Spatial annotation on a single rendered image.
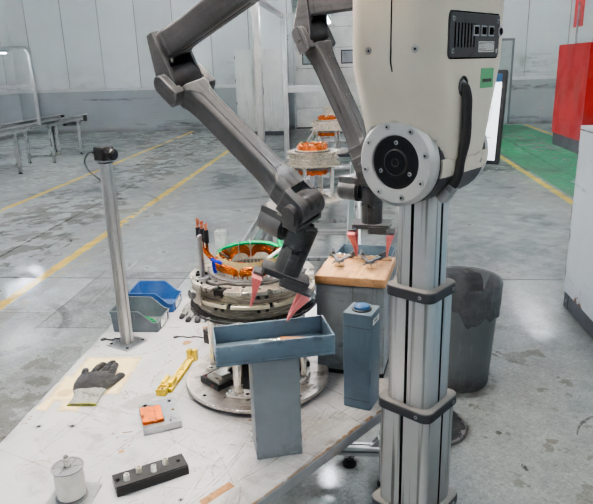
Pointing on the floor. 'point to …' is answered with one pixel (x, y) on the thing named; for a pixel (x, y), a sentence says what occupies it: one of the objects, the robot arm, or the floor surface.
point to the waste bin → (470, 350)
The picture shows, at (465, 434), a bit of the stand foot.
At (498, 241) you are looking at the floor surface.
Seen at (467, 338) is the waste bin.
